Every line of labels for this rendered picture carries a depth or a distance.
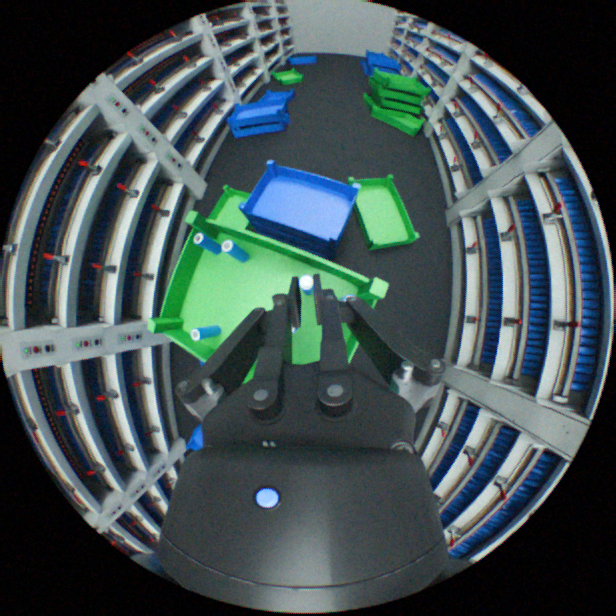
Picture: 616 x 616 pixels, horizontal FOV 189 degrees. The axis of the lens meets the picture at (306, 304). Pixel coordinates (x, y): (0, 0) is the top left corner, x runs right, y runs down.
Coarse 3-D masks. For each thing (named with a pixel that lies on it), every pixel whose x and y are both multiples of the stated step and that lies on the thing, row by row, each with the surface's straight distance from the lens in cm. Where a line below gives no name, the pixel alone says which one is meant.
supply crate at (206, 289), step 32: (192, 224) 31; (224, 224) 30; (192, 256) 35; (224, 256) 34; (256, 256) 31; (288, 256) 30; (192, 288) 36; (224, 288) 33; (256, 288) 30; (288, 288) 29; (352, 288) 29; (384, 288) 22; (160, 320) 34; (192, 320) 36; (224, 320) 32; (192, 352) 31; (352, 352) 24
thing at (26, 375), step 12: (12, 372) 68; (24, 372) 68; (24, 384) 69; (24, 396) 73; (36, 396) 72; (36, 408) 73; (36, 420) 74; (48, 432) 78; (48, 444) 79; (60, 456) 83; (60, 468) 86; (72, 480) 90; (84, 492) 96; (72, 504) 113; (96, 504) 103; (96, 516) 106
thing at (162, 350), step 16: (192, 208) 104; (176, 224) 100; (176, 240) 95; (176, 256) 96; (160, 288) 96; (160, 304) 95; (160, 352) 99; (160, 368) 102; (160, 384) 107; (160, 400) 113; (176, 432) 124; (176, 464) 147
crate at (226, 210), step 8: (224, 192) 90; (232, 192) 92; (240, 192) 87; (224, 200) 92; (232, 200) 92; (240, 200) 90; (216, 208) 89; (224, 208) 92; (232, 208) 90; (216, 216) 91; (224, 216) 89; (232, 216) 87; (240, 216) 85; (232, 224) 85; (240, 224) 83; (248, 224) 77
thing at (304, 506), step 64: (256, 448) 4; (320, 448) 4; (384, 448) 5; (192, 512) 4; (256, 512) 3; (320, 512) 3; (384, 512) 4; (192, 576) 4; (256, 576) 4; (320, 576) 3; (384, 576) 4
